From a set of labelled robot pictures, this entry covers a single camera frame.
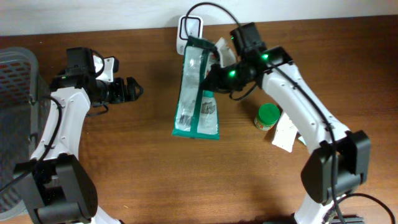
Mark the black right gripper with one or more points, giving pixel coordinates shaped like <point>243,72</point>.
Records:
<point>212,80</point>

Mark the green 3M gloves package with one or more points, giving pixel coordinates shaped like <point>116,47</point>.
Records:
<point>196,114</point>

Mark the green lid spice jar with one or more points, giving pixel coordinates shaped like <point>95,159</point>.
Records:
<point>267,116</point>

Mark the dark grey plastic basket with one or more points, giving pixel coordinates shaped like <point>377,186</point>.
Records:
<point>23,118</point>

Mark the white tube with tan cap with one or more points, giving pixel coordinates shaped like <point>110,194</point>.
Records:
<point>285,133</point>

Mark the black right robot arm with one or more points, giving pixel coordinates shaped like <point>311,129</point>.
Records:
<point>339,159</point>

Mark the mint green wipes packet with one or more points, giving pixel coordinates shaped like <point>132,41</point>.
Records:
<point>301,139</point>

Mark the white barcode scanner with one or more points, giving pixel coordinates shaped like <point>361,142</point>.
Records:
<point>188,26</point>

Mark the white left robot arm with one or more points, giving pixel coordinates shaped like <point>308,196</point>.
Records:
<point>53,184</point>

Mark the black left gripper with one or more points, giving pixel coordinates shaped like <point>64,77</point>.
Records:
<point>125,93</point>

